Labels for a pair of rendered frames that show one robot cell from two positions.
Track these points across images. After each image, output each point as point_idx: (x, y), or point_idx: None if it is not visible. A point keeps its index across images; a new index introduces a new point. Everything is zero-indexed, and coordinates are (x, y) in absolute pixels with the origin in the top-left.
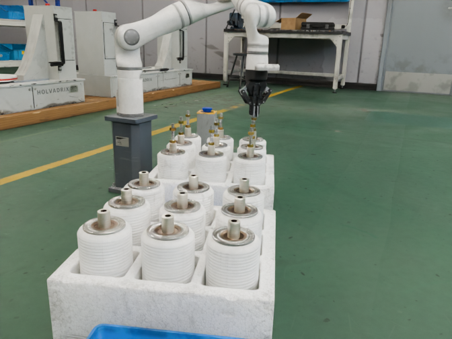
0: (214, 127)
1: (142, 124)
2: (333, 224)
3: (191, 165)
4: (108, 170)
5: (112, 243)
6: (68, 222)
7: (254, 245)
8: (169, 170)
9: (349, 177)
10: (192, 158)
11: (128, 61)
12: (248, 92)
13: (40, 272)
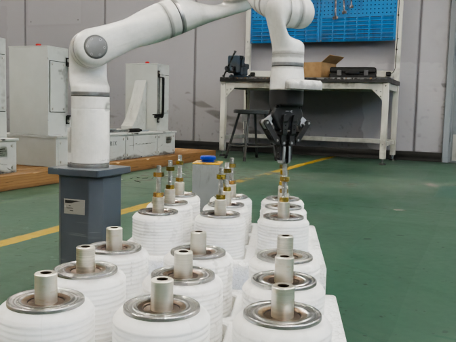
0: None
1: (108, 179)
2: (421, 334)
3: (186, 237)
4: (49, 260)
5: (60, 329)
6: None
7: (323, 328)
8: (153, 240)
9: (429, 268)
10: (188, 226)
11: (88, 83)
12: (275, 125)
13: None
